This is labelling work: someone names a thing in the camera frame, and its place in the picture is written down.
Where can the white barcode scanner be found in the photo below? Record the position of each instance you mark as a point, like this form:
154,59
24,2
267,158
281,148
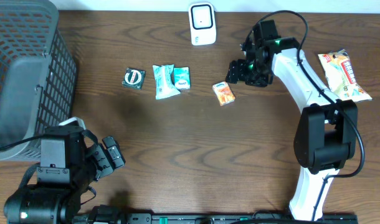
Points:
202,23

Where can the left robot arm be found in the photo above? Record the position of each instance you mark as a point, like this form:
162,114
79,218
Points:
72,158

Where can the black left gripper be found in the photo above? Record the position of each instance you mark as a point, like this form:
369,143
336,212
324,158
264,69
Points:
104,156

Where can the green tissue pack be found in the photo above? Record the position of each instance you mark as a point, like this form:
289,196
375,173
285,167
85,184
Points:
182,78

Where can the white blue snack bag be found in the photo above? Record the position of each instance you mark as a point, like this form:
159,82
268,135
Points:
340,76

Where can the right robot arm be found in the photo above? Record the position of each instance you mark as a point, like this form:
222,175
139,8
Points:
326,133

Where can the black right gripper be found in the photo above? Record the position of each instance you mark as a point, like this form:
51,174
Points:
235,70

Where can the grey plastic shopping basket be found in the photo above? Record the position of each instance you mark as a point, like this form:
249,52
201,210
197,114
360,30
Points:
37,77

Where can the light green wipes pack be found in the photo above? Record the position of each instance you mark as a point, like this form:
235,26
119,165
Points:
164,85

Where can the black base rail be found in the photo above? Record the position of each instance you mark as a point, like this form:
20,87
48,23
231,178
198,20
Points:
147,218

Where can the orange tissue pack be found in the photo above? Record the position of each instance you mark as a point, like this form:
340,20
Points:
223,93

